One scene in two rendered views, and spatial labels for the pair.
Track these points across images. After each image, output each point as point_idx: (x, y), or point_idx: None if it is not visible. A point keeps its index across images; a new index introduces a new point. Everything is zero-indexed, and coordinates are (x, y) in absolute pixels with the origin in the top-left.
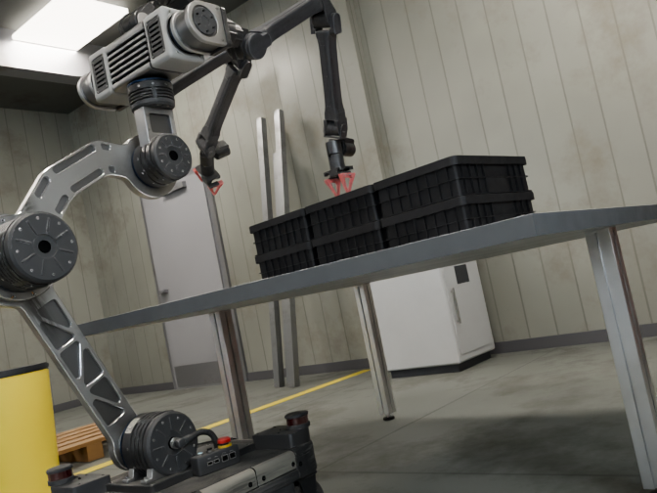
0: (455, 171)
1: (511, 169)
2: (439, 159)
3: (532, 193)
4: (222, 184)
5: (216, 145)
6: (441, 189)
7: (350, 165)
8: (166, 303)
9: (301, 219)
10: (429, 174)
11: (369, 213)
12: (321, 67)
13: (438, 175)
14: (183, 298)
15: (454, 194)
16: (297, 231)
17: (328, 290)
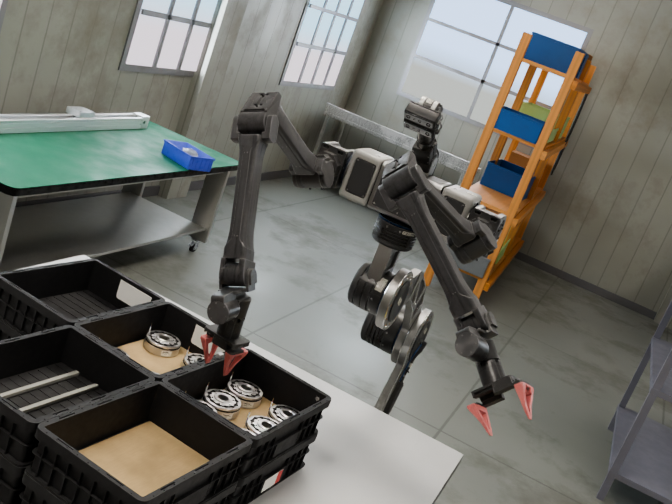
0: (92, 272)
1: (18, 283)
2: (106, 264)
3: None
4: (468, 409)
5: (457, 326)
6: (102, 289)
7: (208, 325)
8: (316, 377)
9: (248, 362)
10: (113, 279)
11: (167, 330)
12: (259, 188)
13: (105, 278)
14: (299, 368)
15: (92, 290)
16: (253, 377)
17: None
